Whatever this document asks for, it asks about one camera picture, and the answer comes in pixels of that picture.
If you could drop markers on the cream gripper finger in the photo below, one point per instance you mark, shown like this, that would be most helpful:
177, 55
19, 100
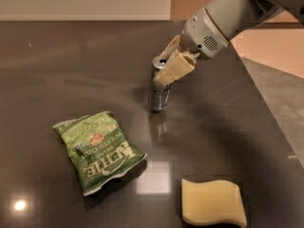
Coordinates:
179, 64
173, 49

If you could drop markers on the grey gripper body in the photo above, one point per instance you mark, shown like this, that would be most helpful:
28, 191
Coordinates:
200, 35

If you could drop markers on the silver blue redbull can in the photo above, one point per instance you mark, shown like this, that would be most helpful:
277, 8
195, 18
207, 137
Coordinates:
158, 94

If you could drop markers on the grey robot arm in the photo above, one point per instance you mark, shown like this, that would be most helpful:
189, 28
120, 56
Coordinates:
234, 16

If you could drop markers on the green jalapeno chip bag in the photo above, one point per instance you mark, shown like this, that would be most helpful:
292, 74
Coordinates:
98, 149

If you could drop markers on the yellow sponge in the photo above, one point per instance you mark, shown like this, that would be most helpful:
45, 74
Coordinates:
212, 202

